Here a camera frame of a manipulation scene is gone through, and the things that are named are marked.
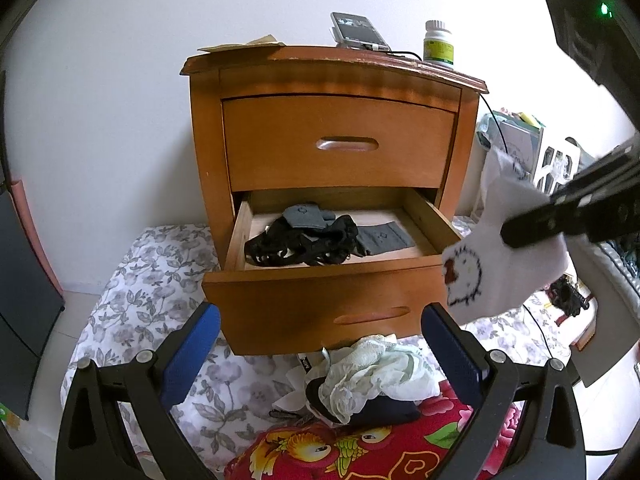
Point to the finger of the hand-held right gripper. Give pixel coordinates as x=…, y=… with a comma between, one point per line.
x=575, y=210

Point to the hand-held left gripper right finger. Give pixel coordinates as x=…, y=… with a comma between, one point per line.
x=452, y=355

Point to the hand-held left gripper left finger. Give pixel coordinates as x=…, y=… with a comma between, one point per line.
x=192, y=355

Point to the pile of clothes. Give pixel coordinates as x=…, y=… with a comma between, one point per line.
x=385, y=375

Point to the white cat print sock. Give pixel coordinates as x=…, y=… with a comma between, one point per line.
x=500, y=270

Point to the wooden nightstand drawer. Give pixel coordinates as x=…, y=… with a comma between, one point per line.
x=300, y=160
x=280, y=305

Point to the white cloth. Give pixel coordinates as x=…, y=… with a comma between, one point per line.
x=290, y=402

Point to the grey sock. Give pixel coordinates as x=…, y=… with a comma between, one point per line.
x=385, y=240
x=305, y=215

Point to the black lace garment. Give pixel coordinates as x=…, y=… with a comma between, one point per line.
x=300, y=250

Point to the grey floral quilt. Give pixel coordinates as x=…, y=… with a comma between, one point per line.
x=140, y=300

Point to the green label pill bottle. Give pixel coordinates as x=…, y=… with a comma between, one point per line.
x=439, y=47

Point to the red floral printed blanket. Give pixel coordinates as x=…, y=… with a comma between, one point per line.
x=320, y=455

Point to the dark folding panel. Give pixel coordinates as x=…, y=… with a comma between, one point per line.
x=25, y=310

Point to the wooden nightstand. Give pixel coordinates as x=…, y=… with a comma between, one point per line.
x=205, y=160

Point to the pink foam mat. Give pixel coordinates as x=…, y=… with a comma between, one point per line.
x=35, y=230

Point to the smartphone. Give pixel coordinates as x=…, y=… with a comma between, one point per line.
x=357, y=30

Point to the brown paper envelope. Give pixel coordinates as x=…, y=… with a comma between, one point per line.
x=240, y=44

